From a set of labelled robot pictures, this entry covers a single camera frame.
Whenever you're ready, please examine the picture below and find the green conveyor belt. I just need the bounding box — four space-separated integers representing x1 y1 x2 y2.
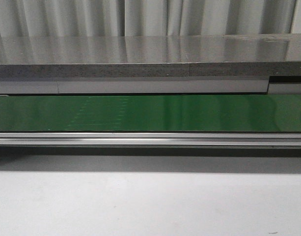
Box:
0 94 301 132

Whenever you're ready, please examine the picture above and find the grey stone counter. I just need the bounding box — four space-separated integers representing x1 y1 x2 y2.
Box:
0 33 301 95

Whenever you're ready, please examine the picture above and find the white pleated curtain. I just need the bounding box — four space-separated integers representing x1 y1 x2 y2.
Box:
0 0 301 37

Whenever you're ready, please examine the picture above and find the aluminium conveyor frame rail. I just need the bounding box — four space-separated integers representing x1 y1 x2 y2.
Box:
0 131 301 149

